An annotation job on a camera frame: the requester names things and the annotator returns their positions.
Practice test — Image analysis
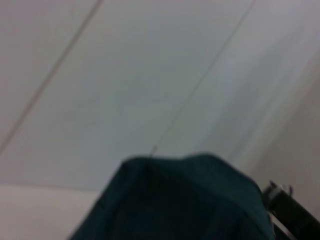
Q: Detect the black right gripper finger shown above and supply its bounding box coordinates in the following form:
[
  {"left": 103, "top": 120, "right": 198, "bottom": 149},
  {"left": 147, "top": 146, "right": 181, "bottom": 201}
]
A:
[{"left": 261, "top": 180, "right": 320, "bottom": 240}]

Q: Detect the dark teal insulated lunch bag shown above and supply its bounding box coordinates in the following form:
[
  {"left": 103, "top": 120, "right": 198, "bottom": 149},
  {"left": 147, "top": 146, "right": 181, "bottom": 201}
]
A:
[{"left": 66, "top": 151, "right": 276, "bottom": 240}]

